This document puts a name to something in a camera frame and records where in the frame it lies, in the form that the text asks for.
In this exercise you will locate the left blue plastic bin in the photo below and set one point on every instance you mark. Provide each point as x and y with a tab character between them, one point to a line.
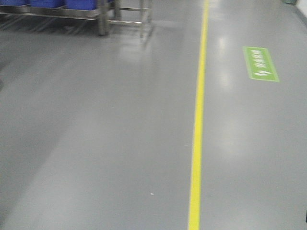
88	5

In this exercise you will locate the far left blue bin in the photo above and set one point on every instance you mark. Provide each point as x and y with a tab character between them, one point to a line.
34	3

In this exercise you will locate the stainless steel rack frame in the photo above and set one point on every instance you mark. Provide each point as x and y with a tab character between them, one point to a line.
108	12

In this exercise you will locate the green lightning floor sign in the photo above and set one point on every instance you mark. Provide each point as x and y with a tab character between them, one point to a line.
259	64

